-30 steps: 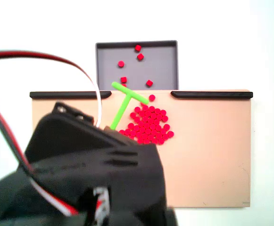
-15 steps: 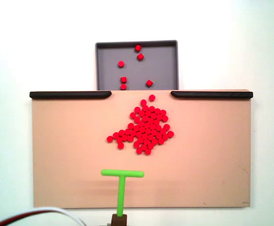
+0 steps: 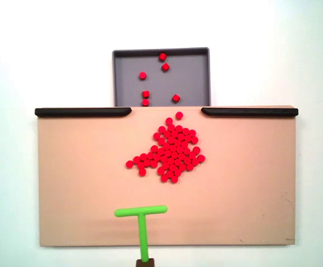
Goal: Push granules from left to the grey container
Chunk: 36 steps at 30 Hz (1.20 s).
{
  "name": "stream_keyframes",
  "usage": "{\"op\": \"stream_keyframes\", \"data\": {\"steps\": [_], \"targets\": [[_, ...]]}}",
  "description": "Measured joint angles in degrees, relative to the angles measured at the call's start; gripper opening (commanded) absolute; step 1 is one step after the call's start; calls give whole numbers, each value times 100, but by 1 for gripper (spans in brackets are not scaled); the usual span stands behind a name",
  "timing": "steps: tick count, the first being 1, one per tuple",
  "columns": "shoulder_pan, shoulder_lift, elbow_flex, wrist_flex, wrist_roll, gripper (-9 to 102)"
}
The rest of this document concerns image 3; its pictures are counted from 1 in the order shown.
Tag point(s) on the red granule pile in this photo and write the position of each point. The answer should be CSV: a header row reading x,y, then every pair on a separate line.
x,y
175,155

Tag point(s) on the grey shallow tray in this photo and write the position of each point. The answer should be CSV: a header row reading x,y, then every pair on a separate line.
x,y
189,75

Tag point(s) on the black bumper strip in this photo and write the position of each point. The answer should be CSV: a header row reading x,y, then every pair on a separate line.
x,y
250,112
80,112

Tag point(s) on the beige flat board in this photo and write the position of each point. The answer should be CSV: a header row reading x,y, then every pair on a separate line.
x,y
80,180

